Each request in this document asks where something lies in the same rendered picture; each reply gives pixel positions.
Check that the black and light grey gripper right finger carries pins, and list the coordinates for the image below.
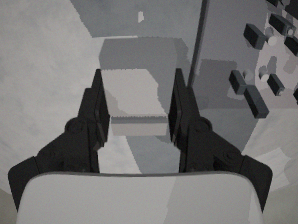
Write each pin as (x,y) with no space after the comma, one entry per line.
(199,144)

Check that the grey fixture plate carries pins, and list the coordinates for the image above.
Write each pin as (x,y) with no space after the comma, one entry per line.
(220,47)

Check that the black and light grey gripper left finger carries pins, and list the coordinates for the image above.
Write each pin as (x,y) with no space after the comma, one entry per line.
(87,131)

